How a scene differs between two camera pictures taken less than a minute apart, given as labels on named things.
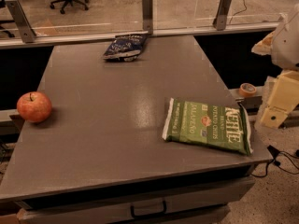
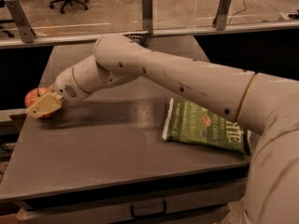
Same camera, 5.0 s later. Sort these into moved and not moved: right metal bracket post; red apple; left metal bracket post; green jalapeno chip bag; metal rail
Moved: red apple
Not moved: metal rail; green jalapeno chip bag; left metal bracket post; right metal bracket post
